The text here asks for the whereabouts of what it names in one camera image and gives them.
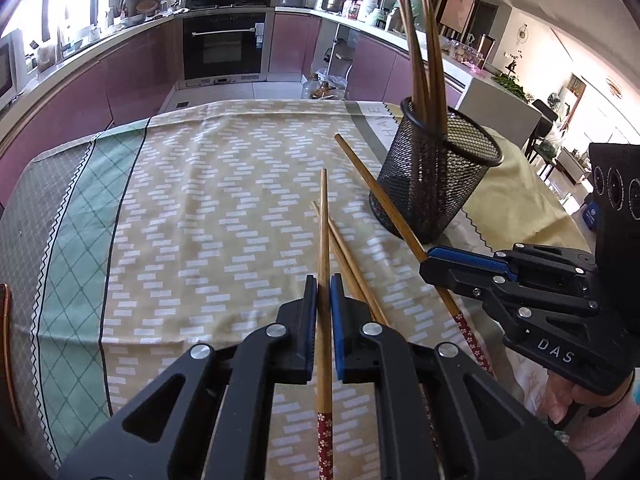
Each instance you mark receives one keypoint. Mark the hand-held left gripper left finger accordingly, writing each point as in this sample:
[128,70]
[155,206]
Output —
[312,310]

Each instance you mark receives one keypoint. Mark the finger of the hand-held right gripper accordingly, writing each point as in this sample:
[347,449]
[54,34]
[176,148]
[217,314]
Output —
[470,256]
[450,275]

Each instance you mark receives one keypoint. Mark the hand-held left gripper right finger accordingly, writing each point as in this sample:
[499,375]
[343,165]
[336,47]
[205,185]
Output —
[336,315]

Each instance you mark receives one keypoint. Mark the black mesh pen holder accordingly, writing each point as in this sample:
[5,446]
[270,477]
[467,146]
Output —
[430,185]

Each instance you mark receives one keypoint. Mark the bundle of wooden chopsticks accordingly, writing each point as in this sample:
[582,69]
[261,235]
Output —
[434,65]

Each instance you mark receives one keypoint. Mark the person's right forearm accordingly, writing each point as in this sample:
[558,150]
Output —
[612,440]

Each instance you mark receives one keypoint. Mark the person's right hand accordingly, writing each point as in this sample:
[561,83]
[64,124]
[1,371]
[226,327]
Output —
[570,400]

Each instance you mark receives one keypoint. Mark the multicolour patterned tablecloth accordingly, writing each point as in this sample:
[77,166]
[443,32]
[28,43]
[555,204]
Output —
[200,220]

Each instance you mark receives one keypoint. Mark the dark dining chair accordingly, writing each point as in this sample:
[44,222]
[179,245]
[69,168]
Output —
[542,120]

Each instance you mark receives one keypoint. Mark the green leafy vegetables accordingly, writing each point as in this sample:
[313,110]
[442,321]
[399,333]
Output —
[512,87]

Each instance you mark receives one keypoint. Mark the clear plastic container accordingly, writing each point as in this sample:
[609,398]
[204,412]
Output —
[465,52]

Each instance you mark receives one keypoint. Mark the pink peninsula base cabinets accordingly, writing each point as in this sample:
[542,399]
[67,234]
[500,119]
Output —
[370,65]

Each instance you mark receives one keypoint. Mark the plastic bags of vegetables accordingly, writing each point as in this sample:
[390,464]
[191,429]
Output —
[325,87]

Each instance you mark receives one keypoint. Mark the black built-in oven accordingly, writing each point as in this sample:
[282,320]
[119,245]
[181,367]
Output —
[222,47]

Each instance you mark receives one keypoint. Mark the steel stock pot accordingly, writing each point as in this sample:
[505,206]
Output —
[335,0]

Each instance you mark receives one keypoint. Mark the pink base cabinets with sink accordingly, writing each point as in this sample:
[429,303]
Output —
[100,90]

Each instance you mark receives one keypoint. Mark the white microwave oven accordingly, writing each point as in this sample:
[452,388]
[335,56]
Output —
[9,72]

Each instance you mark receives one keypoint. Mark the wall clock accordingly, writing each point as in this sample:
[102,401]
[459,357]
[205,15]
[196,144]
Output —
[525,35]

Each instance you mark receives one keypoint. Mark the pink wall picture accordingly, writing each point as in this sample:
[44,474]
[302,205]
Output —
[457,6]

